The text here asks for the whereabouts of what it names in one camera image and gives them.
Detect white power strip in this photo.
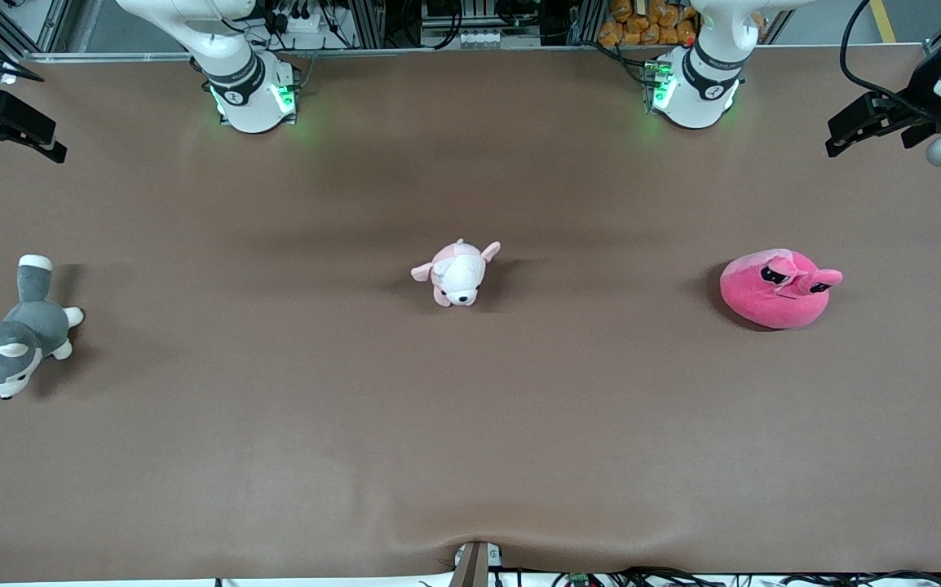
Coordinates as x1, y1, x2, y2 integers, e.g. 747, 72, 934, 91
268, 0, 334, 35

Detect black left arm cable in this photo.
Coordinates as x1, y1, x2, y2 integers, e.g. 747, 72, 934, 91
839, 0, 932, 111

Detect orange items pile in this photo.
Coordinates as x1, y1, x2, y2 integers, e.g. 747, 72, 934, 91
599, 0, 698, 47

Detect brown table cover mat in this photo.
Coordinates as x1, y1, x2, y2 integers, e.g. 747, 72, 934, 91
0, 45, 941, 585

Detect round pink plush toy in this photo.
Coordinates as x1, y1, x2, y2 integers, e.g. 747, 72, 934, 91
719, 249, 844, 330

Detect grey white husky plush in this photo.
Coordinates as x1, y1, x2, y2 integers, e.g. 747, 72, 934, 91
0, 254, 86, 400

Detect brown camera mount post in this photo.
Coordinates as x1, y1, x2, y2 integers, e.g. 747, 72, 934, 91
448, 540, 506, 587

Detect pink white dog plush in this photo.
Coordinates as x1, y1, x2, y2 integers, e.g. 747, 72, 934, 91
410, 238, 502, 308

